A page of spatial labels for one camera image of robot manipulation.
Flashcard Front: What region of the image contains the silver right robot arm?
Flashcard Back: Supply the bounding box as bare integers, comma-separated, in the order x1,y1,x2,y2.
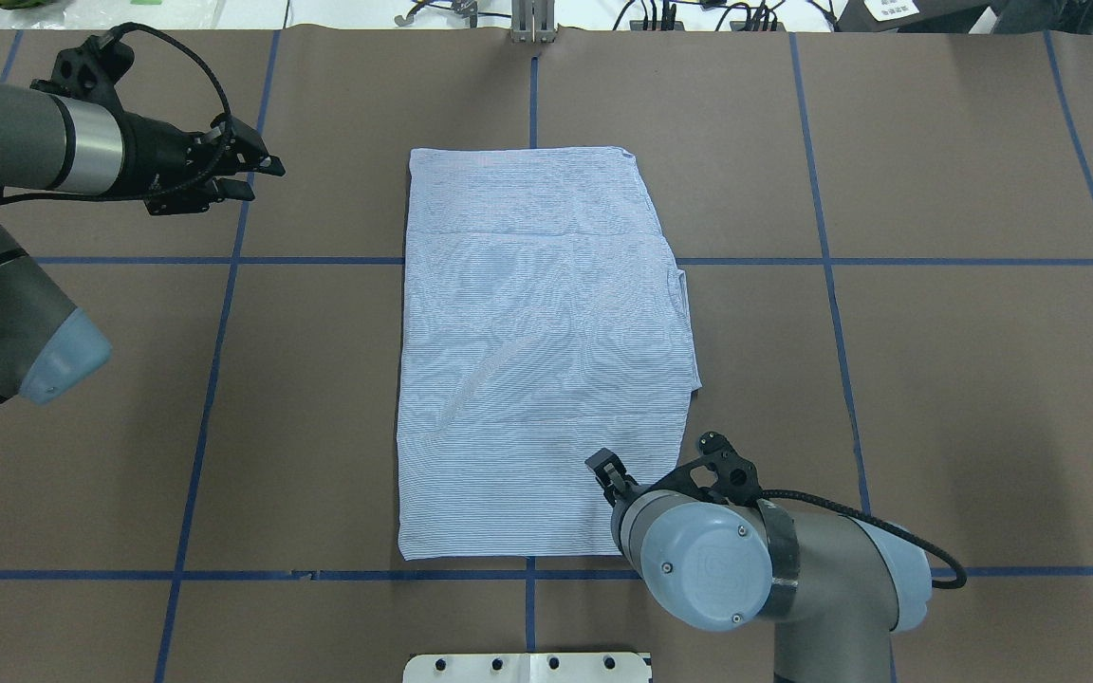
585,432,936,682

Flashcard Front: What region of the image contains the blue striped button shirt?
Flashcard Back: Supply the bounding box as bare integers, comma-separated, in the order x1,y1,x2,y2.
398,146,701,561

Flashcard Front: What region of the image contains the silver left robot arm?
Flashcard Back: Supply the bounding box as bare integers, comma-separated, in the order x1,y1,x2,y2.
0,22,286,407

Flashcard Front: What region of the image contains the grey aluminium camera post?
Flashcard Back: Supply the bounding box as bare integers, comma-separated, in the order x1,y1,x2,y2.
510,0,559,44

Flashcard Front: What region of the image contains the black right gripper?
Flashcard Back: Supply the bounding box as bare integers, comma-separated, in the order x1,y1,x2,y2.
584,432,764,508

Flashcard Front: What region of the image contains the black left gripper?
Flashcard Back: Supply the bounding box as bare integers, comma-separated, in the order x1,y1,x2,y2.
34,34,287,216

